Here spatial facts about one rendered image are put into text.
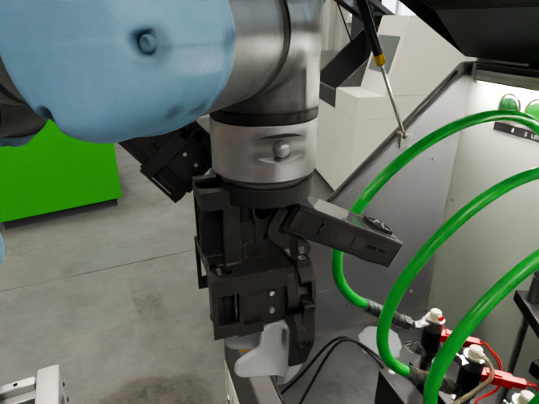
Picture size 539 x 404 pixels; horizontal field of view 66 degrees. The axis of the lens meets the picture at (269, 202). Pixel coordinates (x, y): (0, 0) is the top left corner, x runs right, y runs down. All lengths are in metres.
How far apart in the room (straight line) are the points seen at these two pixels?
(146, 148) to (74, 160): 3.23
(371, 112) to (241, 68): 3.21
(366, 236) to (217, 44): 0.22
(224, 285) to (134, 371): 1.93
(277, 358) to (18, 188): 3.45
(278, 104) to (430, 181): 0.77
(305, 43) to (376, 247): 0.18
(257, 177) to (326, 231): 0.08
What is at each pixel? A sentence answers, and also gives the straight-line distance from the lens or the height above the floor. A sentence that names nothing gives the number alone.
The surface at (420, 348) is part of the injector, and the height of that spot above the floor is 1.07.
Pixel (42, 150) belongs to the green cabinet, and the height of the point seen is 0.60.
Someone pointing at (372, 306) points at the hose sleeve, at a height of 1.17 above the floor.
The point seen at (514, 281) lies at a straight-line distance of 0.45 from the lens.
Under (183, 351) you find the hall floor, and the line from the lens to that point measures 2.26.
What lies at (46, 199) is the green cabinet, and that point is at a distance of 3.78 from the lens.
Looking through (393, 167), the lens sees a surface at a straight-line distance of 0.51.
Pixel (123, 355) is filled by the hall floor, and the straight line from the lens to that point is 2.31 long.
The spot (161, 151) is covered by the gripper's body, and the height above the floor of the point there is 1.40.
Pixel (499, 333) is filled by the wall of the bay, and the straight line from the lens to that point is 1.04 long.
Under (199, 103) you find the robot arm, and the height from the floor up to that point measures 1.50.
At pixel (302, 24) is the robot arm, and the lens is 0.25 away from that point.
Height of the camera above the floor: 1.53
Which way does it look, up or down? 24 degrees down
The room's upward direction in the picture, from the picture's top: straight up
